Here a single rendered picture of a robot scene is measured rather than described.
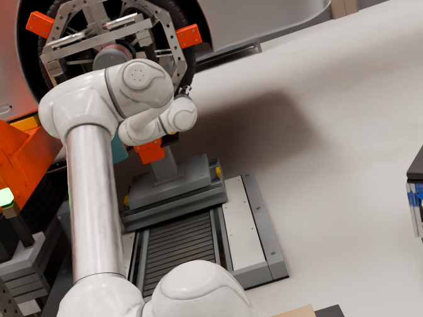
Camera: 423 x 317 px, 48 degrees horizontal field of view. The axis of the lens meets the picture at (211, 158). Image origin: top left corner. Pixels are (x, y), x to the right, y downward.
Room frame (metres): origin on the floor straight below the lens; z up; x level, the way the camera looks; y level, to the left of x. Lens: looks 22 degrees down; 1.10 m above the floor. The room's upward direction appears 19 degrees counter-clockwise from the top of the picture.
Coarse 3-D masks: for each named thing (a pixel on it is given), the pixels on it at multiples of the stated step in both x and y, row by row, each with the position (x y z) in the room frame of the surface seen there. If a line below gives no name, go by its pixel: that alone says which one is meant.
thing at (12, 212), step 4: (12, 204) 1.42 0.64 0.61; (16, 204) 1.44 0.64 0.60; (4, 208) 1.41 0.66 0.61; (8, 208) 1.41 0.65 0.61; (12, 208) 1.41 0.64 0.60; (16, 208) 1.43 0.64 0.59; (4, 212) 1.41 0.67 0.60; (8, 212) 1.41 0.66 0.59; (12, 212) 1.41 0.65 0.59; (16, 212) 1.41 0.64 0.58; (8, 216) 1.41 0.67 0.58; (12, 216) 1.41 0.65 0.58
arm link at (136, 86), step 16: (128, 64) 1.11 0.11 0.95; (144, 64) 1.11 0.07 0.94; (112, 80) 1.13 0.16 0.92; (128, 80) 1.09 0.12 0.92; (144, 80) 1.09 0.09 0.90; (160, 80) 1.12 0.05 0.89; (112, 96) 1.12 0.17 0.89; (128, 96) 1.10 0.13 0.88; (144, 96) 1.10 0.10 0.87; (160, 96) 1.13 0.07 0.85; (128, 112) 1.13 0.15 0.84
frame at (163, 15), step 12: (84, 0) 2.01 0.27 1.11; (96, 0) 1.96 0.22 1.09; (132, 0) 1.95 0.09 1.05; (144, 0) 1.96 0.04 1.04; (60, 12) 1.97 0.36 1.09; (168, 12) 1.98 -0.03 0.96; (60, 24) 1.97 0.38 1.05; (168, 24) 1.95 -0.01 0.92; (48, 36) 1.98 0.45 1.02; (60, 36) 2.02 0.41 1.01; (168, 36) 1.95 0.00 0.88; (180, 48) 1.95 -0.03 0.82; (180, 60) 1.95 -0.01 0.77; (48, 72) 1.98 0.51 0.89; (180, 72) 1.95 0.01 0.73
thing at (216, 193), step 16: (208, 160) 2.33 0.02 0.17; (128, 192) 2.27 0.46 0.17; (192, 192) 2.03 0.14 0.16; (208, 192) 1.97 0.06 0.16; (224, 192) 1.97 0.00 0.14; (128, 208) 2.07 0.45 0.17; (144, 208) 2.04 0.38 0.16; (160, 208) 1.99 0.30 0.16; (176, 208) 1.98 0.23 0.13; (192, 208) 1.98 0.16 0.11; (128, 224) 2.00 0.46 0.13; (144, 224) 1.99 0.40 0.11
